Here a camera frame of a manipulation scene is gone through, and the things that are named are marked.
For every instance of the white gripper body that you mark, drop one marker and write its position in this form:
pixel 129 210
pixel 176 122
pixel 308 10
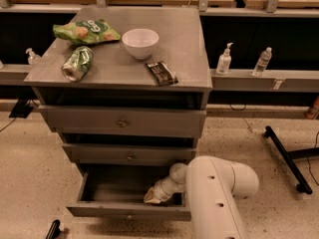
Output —
pixel 161 190

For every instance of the grey bottom drawer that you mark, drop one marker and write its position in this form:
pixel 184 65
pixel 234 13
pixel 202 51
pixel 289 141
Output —
pixel 117 191

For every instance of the grey drawer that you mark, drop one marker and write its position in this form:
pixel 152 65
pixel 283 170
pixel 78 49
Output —
pixel 84 153
pixel 124 121
pixel 117 191

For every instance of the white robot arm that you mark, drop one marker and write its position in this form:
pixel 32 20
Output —
pixel 211 184

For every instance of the grey middle drawer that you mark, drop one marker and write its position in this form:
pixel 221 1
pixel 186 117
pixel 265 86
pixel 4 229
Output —
pixel 84 153

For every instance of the grey wooden drawer cabinet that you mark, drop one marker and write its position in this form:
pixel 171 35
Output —
pixel 118 80

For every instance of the grey top drawer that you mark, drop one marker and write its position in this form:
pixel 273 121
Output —
pixel 124 121

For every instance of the black base leg bottom left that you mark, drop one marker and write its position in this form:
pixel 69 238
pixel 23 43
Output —
pixel 54 230

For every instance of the black base leg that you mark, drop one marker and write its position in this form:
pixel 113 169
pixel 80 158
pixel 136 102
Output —
pixel 290 156
pixel 54 230

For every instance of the black snack packet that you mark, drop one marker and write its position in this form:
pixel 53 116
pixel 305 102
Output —
pixel 162 74

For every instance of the black base leg right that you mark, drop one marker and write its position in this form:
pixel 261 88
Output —
pixel 290 156

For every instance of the white pump bottle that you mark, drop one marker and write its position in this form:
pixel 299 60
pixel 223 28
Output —
pixel 224 61

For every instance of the white bowl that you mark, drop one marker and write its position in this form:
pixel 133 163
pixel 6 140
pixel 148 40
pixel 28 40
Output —
pixel 140 42

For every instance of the crushed green soda can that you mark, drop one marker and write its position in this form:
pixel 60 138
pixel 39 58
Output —
pixel 78 64

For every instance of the orange object on floor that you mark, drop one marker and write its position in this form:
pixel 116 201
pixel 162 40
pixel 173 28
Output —
pixel 313 110

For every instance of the clear water bottle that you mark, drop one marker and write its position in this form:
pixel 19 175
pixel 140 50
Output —
pixel 262 62

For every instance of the green snack bag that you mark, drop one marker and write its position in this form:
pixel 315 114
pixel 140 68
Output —
pixel 88 32

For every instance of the clear sanitizer bottle near cabinet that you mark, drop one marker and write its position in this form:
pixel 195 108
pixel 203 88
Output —
pixel 33 58

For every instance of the grey metal rail shelf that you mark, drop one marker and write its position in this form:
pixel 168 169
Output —
pixel 286 81

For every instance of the black bracket foot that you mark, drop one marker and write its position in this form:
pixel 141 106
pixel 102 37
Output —
pixel 21 110

